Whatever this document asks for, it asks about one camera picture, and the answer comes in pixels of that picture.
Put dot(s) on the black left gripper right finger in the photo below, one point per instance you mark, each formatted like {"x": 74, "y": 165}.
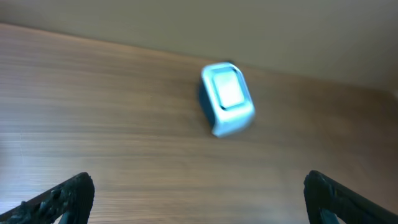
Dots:
{"x": 327, "y": 201}

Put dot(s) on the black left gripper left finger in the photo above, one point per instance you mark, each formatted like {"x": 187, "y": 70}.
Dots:
{"x": 69, "y": 202}

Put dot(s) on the white barcode scanner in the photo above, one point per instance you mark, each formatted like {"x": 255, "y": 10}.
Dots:
{"x": 225, "y": 99}

